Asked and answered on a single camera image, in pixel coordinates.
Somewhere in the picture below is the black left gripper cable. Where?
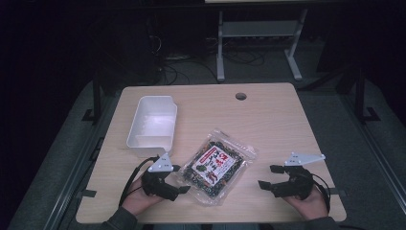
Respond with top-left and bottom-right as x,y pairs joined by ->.
118,155 -> 160,208

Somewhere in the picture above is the clear snack packet red label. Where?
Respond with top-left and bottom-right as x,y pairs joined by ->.
177,127 -> 259,206

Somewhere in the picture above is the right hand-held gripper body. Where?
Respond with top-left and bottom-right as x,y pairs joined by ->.
271,151 -> 327,201

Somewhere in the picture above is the black metal stand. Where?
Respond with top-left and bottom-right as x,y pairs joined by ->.
353,67 -> 381,125
81,80 -> 103,125

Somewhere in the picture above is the white metal stand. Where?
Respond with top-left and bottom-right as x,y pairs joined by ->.
215,9 -> 309,82

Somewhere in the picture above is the tangle of black floor cables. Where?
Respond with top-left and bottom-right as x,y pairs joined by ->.
156,34 -> 266,86

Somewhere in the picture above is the white plastic bin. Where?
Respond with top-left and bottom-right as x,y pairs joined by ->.
125,95 -> 178,158

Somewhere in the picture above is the person's left hand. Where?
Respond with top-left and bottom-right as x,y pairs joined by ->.
122,176 -> 166,217

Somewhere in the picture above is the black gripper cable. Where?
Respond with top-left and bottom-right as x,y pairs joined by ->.
307,172 -> 332,214
118,155 -> 160,208

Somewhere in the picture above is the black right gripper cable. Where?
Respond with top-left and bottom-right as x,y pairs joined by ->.
307,172 -> 332,214

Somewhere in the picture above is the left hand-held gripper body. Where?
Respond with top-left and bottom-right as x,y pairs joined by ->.
141,152 -> 180,202

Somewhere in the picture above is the person's right hand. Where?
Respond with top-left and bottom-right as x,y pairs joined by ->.
282,185 -> 330,221

